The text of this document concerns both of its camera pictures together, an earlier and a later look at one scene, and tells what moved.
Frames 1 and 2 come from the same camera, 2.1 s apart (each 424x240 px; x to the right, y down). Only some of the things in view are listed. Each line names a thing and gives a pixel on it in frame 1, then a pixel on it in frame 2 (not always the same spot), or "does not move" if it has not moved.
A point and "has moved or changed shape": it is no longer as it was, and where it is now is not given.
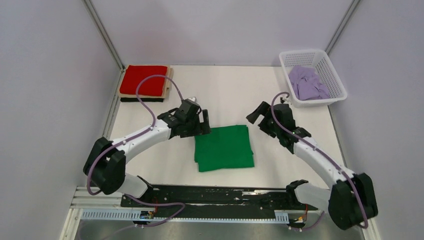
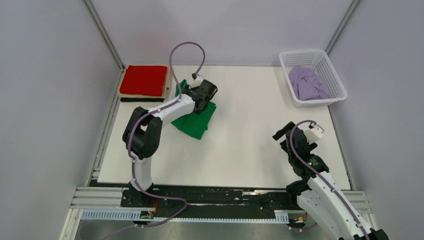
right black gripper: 264,109 → 279,133
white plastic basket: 311,79 does not move
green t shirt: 224,148 has moved or changed shape
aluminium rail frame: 83,199 does not move
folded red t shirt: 152,86 does not move
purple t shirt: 307,84 does not move
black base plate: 219,201 does not move
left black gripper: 203,127 → 188,87
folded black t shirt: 145,99 does not move
